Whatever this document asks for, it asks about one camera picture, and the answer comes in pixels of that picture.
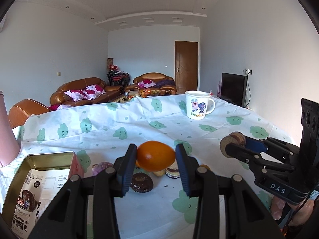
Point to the purple passion fruit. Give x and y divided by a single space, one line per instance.
97 168

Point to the paper leaflet in tin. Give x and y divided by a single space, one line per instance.
38 190

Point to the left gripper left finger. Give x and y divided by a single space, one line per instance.
66 215

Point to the cloud print tablecloth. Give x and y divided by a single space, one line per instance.
103 132

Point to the coffee table with items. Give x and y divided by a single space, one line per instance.
128 96

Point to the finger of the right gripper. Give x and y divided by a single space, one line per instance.
269 151
276 171

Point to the small yellow fruit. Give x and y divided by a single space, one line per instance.
159 173

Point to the person right hand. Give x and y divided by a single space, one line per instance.
301 215

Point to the black television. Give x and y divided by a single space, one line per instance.
234 88

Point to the brown round longan fruit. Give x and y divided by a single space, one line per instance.
205 166

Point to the brown wooden door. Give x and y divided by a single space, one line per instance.
186 66

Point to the brown leather armchair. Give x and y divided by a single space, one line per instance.
164 83

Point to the pink tin box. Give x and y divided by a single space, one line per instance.
49 161

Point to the chocolate pie roll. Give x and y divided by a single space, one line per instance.
172 171

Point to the chocolate pie cut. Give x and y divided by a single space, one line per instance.
236 138

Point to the pink electric kettle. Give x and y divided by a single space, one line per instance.
9 147

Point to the oval orange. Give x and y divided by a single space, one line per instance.
155 156

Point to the stacked chairs in corner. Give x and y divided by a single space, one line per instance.
117 77

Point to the white cartoon mug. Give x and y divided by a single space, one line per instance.
199 104

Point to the magenta floral pillow left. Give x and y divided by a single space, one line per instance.
76 95

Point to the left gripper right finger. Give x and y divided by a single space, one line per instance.
245 214

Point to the magenta floral pillow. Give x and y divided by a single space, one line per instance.
94 91
76 95

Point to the magenta floral pillow right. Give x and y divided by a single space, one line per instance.
94 91

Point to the brown leather long sofa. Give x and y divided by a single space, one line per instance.
60 98

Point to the magenta pillow on armchair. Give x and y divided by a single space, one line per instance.
146 83

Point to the chocolate donut pie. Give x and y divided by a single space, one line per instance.
141 183

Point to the brown leather near chair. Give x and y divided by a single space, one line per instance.
21 111

